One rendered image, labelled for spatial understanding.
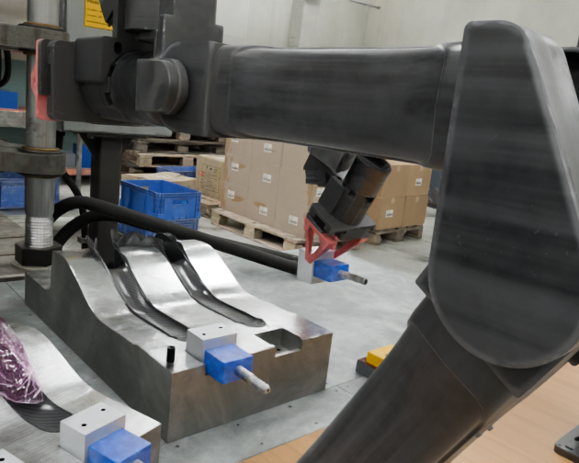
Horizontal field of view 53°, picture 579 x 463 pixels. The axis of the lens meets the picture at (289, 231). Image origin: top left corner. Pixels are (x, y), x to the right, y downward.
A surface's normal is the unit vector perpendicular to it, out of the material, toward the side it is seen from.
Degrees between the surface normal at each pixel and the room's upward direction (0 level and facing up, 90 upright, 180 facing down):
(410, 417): 94
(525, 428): 0
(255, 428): 0
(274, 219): 91
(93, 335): 90
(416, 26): 90
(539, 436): 0
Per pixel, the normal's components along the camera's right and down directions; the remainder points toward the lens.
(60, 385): 0.43, -0.82
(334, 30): 0.60, 0.24
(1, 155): 0.07, 0.22
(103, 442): 0.11, -0.97
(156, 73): -0.73, 0.07
